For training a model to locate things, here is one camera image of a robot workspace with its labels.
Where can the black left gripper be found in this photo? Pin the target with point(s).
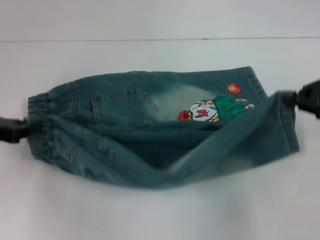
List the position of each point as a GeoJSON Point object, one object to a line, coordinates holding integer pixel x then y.
{"type": "Point", "coordinates": [10, 130]}

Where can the blue denim shorts with cartoon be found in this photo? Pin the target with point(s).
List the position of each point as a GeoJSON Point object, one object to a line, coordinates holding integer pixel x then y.
{"type": "Point", "coordinates": [140, 152]}

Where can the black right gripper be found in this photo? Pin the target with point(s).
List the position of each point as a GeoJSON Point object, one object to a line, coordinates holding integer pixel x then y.
{"type": "Point", "coordinates": [310, 97]}

